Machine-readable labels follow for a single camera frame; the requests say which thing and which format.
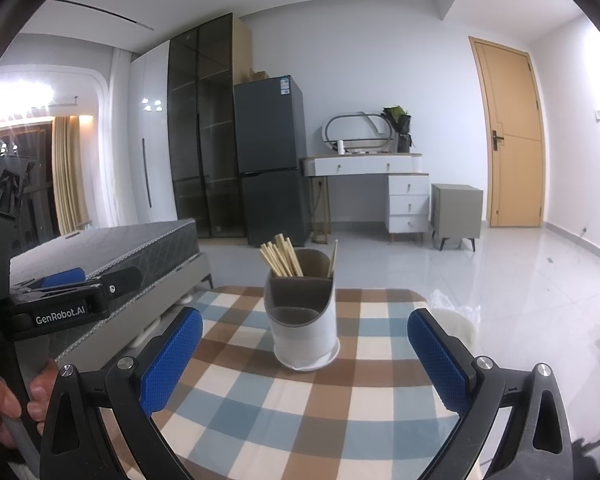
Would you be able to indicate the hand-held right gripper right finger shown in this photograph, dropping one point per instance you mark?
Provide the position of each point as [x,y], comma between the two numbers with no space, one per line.
[440,360]

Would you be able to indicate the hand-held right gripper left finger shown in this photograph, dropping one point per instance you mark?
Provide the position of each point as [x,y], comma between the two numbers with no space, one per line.
[170,360]

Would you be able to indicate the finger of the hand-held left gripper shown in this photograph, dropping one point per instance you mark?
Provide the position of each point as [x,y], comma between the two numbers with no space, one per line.
[65,277]
[125,277]

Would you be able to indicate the grey white utensil holder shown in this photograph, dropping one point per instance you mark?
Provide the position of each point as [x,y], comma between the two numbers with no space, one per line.
[305,330]

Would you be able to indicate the light wooden chopstick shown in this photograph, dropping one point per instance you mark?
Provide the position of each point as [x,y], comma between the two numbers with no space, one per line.
[333,260]

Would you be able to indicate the bundle of chopsticks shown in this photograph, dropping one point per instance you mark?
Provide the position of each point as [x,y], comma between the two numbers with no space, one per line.
[280,260]

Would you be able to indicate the person's left hand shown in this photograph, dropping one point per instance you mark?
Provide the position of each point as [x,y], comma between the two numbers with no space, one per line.
[42,390]

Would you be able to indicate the grey mattress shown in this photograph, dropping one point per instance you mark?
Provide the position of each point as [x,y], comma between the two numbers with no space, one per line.
[130,240]

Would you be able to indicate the checked tablecloth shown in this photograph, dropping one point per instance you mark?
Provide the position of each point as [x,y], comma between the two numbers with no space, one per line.
[370,340]

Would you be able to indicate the beige curtain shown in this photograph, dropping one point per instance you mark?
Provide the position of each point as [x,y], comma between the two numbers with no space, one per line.
[72,175]

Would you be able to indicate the white wardrobe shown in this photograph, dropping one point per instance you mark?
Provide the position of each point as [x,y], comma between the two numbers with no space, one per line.
[152,160]

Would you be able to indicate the grey nightstand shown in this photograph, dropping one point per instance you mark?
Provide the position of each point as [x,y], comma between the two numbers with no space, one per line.
[455,210]

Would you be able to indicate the dark glass cabinet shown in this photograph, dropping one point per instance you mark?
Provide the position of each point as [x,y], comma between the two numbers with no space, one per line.
[205,135]

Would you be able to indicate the white dressing table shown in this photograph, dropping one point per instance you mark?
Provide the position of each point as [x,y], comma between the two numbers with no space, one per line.
[405,195]

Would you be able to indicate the grey refrigerator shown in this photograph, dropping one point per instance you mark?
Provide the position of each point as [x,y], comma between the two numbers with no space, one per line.
[270,160]

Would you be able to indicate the wooden stool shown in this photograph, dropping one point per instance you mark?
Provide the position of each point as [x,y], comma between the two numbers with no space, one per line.
[321,210]

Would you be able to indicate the white bottle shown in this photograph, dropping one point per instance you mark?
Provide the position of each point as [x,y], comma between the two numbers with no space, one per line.
[340,148]

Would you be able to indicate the wooden door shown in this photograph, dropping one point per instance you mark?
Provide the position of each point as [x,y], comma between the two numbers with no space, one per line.
[515,135]

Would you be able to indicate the dark wrapped plant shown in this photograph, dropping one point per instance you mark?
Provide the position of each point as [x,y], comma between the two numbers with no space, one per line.
[400,125]

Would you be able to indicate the cardboard box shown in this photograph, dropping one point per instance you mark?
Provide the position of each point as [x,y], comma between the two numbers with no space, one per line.
[261,76]

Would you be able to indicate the oval mirror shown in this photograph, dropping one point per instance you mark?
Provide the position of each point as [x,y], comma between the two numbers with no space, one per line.
[355,130]

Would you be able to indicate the grey bed frame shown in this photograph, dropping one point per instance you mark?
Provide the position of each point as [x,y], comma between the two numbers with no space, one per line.
[180,280]

